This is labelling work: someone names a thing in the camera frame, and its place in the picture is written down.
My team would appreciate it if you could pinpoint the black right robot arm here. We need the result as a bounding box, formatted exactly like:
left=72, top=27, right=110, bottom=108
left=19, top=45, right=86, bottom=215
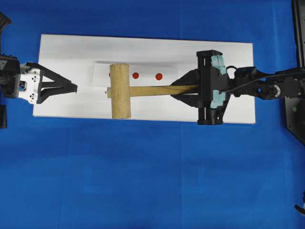
left=172, top=50, right=305, bottom=125

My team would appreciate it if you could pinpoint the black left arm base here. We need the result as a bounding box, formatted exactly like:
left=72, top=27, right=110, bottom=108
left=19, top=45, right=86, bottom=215
left=0, top=105, right=7, bottom=129

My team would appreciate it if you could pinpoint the blue table cloth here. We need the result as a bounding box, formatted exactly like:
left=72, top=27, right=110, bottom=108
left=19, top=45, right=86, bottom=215
left=0, top=0, right=305, bottom=229

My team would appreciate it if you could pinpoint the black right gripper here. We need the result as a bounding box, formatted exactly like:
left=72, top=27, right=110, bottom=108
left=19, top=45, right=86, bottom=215
left=171, top=50, right=230, bottom=125

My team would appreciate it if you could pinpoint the large white foam board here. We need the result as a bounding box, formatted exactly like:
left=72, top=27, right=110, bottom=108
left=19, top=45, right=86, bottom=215
left=33, top=34, right=254, bottom=119

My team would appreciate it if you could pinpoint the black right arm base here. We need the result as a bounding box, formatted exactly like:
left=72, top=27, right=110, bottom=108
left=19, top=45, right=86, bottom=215
left=283, top=0, right=305, bottom=144

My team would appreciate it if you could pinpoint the small white raised block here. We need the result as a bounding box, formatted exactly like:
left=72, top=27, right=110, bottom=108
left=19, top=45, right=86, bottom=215
left=86, top=61, right=178, bottom=87

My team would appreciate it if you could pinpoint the black clamp bottom right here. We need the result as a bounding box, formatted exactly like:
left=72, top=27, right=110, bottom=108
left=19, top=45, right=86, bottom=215
left=294, top=192, right=305, bottom=216

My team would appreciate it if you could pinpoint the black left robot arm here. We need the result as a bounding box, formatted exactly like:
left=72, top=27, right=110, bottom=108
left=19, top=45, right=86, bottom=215
left=0, top=54, right=77, bottom=104

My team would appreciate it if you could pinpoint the red dot mark middle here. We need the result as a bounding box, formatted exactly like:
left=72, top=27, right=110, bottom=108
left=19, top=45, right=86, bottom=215
left=132, top=73, right=139, bottom=79

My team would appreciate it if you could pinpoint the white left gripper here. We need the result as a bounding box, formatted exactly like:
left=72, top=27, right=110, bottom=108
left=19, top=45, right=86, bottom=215
left=18, top=62, right=77, bottom=104

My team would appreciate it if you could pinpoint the red dot mark right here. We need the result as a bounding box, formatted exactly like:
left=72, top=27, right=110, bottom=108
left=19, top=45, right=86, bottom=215
left=155, top=73, right=163, bottom=81

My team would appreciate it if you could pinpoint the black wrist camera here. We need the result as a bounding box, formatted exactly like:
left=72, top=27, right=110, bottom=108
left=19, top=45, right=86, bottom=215
left=234, top=67, right=256, bottom=78

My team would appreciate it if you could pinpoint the wooden mallet hammer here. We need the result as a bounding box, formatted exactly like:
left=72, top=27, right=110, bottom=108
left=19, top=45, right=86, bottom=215
left=107, top=63, right=198, bottom=119

